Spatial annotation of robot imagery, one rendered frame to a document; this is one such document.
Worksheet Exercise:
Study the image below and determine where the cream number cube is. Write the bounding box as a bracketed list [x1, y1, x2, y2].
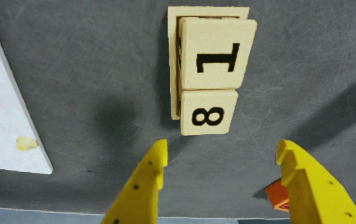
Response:
[179, 17, 257, 90]
[178, 75, 238, 135]

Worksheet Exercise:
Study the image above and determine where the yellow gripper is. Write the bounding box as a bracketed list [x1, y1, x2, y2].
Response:
[99, 139, 356, 224]

